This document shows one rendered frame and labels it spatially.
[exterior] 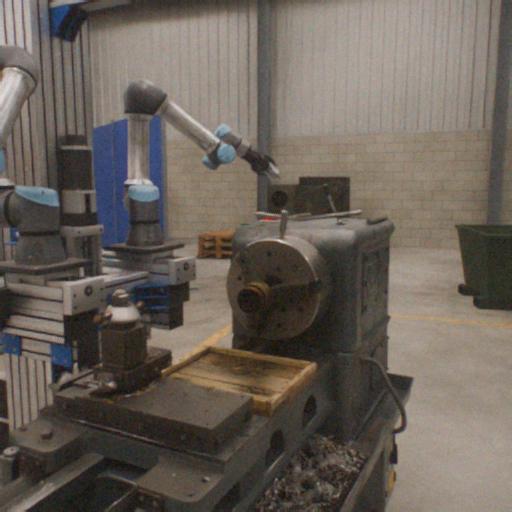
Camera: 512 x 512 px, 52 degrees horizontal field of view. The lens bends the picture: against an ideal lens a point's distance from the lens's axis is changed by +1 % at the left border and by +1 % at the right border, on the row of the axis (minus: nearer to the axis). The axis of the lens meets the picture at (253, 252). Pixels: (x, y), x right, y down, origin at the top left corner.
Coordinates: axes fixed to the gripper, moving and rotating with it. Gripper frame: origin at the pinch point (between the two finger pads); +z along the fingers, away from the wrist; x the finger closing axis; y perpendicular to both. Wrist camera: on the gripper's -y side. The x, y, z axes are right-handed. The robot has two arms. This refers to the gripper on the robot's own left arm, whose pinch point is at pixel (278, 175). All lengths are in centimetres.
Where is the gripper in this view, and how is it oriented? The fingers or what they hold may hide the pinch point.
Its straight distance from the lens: 241.9
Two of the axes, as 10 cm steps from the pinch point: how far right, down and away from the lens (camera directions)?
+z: 7.6, 5.4, 3.6
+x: 6.5, -6.6, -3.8
